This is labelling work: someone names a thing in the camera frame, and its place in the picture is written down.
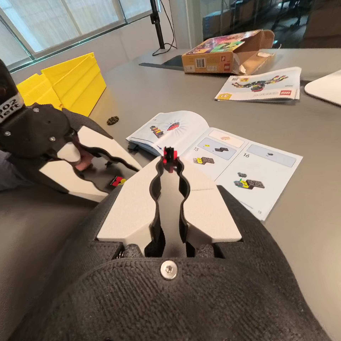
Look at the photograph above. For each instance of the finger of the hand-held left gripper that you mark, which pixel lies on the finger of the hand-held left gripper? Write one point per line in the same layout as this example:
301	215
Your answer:
106	145
80	189

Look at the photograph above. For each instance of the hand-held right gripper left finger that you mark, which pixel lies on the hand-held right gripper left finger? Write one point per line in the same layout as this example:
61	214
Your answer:
130	213

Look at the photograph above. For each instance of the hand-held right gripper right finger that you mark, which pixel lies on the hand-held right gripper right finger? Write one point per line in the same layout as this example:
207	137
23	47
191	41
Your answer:
210	210

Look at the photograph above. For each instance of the red black lego clip assembly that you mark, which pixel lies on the red black lego clip assembly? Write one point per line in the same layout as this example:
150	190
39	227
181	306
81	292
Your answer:
170	157

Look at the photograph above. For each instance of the small black lego piece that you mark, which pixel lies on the small black lego piece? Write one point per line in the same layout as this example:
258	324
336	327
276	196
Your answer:
112	120

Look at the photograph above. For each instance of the long black red yellow lego assembly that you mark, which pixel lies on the long black red yellow lego assembly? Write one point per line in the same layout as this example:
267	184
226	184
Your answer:
118	182

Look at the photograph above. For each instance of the yellow cardboard lego box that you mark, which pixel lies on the yellow cardboard lego box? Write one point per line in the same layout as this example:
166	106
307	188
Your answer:
213	58

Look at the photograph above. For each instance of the person's left hand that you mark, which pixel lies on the person's left hand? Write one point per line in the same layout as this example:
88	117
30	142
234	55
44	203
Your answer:
85	161

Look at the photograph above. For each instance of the small black object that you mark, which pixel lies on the small black object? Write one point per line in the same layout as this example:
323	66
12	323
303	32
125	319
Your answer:
133	146

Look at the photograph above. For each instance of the open instruction booklet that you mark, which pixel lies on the open instruction booklet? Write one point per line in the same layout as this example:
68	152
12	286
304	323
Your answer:
226	159

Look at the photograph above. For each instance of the large white-framed window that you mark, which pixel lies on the large white-framed window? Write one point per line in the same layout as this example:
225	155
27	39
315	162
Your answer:
66	21

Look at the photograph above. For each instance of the closed booklet with colourful cover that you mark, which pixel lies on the closed booklet with colourful cover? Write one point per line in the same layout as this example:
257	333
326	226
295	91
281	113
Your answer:
261	88

